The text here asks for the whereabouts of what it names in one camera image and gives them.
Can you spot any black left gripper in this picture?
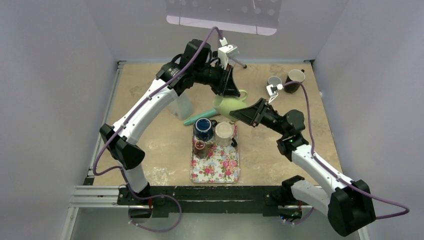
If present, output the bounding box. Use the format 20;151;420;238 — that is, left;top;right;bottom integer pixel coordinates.
194;61;241;98

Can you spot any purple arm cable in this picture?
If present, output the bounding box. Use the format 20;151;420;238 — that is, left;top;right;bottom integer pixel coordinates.
281;80;410;221
92;26;225;177

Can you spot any black mug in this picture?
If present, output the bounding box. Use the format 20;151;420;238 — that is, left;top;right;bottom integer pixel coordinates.
284;69;306;94

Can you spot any music stand with tripod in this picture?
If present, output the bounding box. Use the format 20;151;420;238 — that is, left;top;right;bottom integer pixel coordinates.
164;0;283;60

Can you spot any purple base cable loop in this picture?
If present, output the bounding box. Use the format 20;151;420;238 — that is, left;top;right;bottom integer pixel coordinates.
127;193;184;233

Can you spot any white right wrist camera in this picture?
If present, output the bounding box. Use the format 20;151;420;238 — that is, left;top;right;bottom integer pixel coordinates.
266;83;284;104

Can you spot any light green mug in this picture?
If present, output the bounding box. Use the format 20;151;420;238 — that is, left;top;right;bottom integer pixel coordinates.
212;89;248;122

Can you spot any aluminium frame rail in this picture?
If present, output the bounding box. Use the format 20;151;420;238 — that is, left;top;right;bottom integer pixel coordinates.
59;60;127;240

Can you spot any floral serving tray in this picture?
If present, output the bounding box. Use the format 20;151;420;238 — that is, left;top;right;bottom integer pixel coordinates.
190;121;241;184

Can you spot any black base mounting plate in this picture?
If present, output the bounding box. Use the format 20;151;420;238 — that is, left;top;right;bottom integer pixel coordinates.
117;185;310;221

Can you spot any grey blue mug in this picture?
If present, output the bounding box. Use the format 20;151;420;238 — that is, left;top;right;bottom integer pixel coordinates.
267;76;282;87

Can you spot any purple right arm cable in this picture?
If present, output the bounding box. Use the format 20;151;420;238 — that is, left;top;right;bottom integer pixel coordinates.
281;80;410;221

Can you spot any cream beige mug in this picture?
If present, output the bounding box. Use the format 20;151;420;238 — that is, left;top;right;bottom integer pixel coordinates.
214;121;238;148

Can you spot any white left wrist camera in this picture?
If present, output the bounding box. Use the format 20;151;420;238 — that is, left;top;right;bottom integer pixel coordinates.
217;37;240;69

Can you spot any small brown mug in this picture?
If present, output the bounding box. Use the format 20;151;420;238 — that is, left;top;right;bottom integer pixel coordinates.
193;140;209;159

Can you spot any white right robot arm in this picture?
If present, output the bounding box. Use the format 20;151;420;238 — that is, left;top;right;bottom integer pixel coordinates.
229;98;377;237

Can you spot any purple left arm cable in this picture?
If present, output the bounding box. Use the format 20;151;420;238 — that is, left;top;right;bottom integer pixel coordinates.
92;26;225;177

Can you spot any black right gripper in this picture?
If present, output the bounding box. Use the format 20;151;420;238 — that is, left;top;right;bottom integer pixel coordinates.
229;98;288;137

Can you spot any navy blue mug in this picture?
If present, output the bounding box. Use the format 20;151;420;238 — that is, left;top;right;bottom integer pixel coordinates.
193;117;218;142

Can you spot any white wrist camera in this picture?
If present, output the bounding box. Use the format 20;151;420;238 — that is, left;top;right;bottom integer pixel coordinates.
266;83;284;104
217;37;240;69

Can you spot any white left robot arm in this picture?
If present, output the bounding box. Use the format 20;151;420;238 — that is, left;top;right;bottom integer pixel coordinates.
99;39;241;205

